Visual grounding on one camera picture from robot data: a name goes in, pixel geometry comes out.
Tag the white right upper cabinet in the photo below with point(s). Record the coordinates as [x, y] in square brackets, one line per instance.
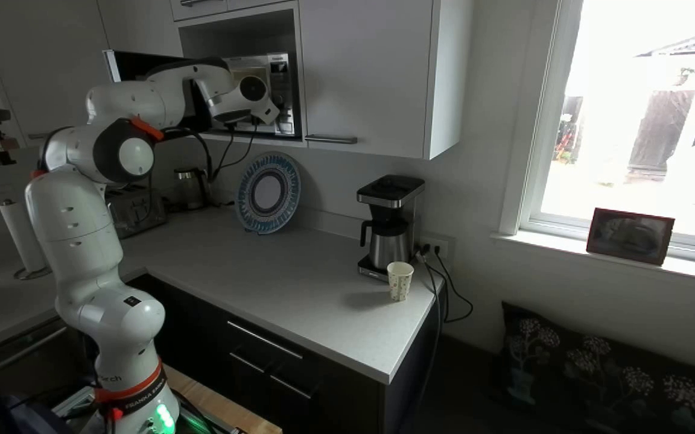
[384, 75]

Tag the white paper cup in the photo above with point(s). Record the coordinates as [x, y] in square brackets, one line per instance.
[398, 279]

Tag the black steel coffee maker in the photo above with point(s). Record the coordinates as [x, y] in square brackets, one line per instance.
[386, 235]

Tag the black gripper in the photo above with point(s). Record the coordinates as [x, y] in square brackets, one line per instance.
[255, 87]

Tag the dark lower cabinet drawers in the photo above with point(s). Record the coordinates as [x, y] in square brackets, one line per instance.
[279, 379]

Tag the small framed picture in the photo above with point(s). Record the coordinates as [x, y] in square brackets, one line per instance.
[631, 235]

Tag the stainless steel microwave body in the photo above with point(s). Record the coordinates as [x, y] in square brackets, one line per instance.
[275, 70]

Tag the silver toaster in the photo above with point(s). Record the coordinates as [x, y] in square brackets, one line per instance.
[137, 210]

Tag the dark floral bench cushion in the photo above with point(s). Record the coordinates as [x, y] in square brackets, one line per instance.
[593, 385]

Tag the white upper cabinet door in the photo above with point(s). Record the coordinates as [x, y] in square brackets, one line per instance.
[51, 55]

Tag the paper towel roll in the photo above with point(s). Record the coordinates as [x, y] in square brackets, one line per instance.
[26, 239]

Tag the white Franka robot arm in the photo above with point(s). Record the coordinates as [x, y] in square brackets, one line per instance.
[77, 238]

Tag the blue patterned decorative plate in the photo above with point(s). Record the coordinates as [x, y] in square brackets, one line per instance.
[268, 193]

